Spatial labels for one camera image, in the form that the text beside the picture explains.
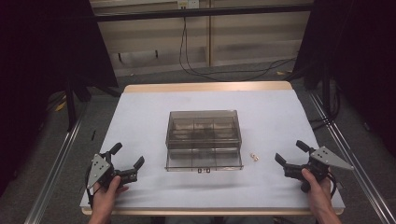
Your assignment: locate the metal floor rail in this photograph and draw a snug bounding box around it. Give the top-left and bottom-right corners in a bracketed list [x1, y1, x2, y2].
[23, 114, 89, 224]
[308, 91, 396, 224]

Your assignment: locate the wooden table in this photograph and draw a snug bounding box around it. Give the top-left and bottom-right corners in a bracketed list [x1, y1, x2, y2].
[79, 80, 347, 217]

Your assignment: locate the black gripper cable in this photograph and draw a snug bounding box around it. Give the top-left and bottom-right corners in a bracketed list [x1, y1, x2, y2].
[326, 172, 339, 200]
[84, 166, 95, 209]

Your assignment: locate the black horizontal bar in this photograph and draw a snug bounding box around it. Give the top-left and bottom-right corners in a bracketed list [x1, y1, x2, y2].
[92, 3, 314, 23]

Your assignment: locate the person's right hand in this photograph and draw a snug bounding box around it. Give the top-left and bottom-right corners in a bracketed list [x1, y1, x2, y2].
[301, 167, 332, 207]

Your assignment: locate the white wall socket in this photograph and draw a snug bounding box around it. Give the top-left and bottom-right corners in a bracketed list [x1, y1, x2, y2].
[177, 0, 200, 9]

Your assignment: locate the transparent grey organizer box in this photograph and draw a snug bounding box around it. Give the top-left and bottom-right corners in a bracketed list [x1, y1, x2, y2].
[164, 109, 243, 151]

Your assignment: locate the transparent grey drawer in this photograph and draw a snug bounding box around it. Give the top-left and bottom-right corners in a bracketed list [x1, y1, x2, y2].
[164, 147, 245, 173]

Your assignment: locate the person's left hand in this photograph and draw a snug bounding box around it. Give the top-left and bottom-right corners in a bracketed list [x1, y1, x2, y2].
[92, 175, 130, 213]

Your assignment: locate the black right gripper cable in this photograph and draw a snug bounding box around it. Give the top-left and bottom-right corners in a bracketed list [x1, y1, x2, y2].
[326, 172, 339, 200]

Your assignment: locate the beige wooden cabinet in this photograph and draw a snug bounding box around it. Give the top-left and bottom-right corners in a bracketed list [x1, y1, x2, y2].
[89, 0, 315, 77]

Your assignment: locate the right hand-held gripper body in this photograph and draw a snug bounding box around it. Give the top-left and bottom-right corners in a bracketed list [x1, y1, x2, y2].
[283, 146, 355, 193]

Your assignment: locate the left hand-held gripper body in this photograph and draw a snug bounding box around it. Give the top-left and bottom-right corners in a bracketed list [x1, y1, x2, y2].
[85, 151, 139, 189]

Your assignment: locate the black floor cable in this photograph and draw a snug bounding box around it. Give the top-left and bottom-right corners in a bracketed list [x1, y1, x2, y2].
[177, 17, 297, 82]

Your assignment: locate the white table mat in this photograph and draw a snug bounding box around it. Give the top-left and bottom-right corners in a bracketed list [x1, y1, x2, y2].
[79, 90, 347, 210]

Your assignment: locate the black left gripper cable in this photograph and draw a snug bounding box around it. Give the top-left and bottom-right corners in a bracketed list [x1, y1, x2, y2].
[84, 166, 95, 209]

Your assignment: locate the black curtain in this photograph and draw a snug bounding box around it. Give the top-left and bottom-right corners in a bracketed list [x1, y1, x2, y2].
[292, 0, 396, 158]
[0, 0, 120, 198]

